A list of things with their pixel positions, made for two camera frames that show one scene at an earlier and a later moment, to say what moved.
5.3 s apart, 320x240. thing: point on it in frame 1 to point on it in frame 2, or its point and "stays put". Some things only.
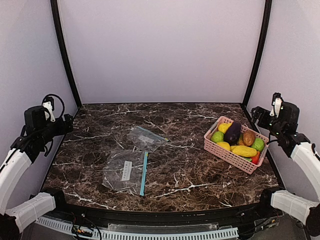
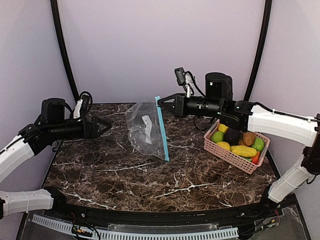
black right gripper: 258,114 to 180,105
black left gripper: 67,122 to 88,128
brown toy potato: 248,138 stays put
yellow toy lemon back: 224,127 stays put
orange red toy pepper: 255,159 stays put
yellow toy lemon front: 224,144 stays put
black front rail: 102,215 stays put
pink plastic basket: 228,156 stays put
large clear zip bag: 126,170 to 146,128
